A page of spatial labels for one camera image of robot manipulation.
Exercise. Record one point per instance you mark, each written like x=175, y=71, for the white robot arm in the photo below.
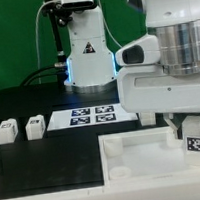
x=176, y=23

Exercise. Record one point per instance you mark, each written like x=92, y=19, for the white sheet with markers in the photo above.
x=73, y=118

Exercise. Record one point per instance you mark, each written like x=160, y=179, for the black camera on stand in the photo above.
x=75, y=5

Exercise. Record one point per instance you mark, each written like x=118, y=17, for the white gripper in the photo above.
x=146, y=88

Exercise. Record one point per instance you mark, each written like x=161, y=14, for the black camera stand pole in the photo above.
x=61, y=64

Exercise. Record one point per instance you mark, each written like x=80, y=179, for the white square table top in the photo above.
x=140, y=154

